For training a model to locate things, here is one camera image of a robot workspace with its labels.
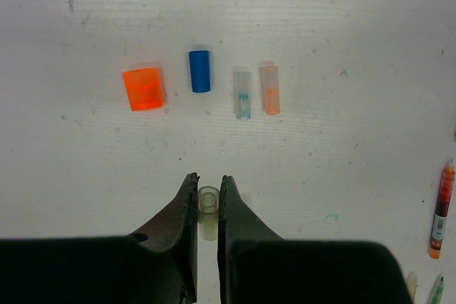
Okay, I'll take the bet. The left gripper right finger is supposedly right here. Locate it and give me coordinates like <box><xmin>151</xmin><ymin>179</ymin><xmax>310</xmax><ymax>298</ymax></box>
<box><xmin>217</xmin><ymin>175</ymin><xmax>282</xmax><ymax>303</ymax></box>

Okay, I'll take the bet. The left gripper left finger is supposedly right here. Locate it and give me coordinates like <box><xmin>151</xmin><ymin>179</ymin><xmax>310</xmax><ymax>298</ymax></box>
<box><xmin>128</xmin><ymin>173</ymin><xmax>199</xmax><ymax>303</ymax></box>

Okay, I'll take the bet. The yellow green pen cap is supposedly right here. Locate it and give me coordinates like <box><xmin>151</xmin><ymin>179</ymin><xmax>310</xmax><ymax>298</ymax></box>
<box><xmin>198</xmin><ymin>186</ymin><xmax>219</xmax><ymax>241</ymax></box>

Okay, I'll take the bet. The light blue pen cap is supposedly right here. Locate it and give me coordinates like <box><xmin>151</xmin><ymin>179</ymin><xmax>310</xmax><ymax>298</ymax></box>
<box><xmin>233</xmin><ymin>70</ymin><xmax>252</xmax><ymax>120</ymax></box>

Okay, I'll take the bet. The orange highlighter cap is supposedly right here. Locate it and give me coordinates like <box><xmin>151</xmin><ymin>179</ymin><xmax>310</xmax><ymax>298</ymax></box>
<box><xmin>122</xmin><ymin>67</ymin><xmax>165</xmax><ymax>111</ymax></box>

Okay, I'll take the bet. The orange pen cap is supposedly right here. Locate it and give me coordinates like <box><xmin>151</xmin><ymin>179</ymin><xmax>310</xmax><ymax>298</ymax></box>
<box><xmin>259</xmin><ymin>61</ymin><xmax>281</xmax><ymax>115</ymax></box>

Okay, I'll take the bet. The blue marker cap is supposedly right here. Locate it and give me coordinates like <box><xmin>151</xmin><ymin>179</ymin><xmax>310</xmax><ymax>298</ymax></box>
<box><xmin>188</xmin><ymin>50</ymin><xmax>211</xmax><ymax>93</ymax></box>

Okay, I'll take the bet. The yellow pen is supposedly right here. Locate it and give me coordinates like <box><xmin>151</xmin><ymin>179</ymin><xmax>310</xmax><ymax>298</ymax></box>
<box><xmin>405</xmin><ymin>272</ymin><xmax>418</xmax><ymax>303</ymax></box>
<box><xmin>427</xmin><ymin>276</ymin><xmax>445</xmax><ymax>304</ymax></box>

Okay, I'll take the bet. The red ink pen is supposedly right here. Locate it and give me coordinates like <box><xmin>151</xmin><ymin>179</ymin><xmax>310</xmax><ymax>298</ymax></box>
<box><xmin>428</xmin><ymin>160</ymin><xmax>455</xmax><ymax>259</ymax></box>

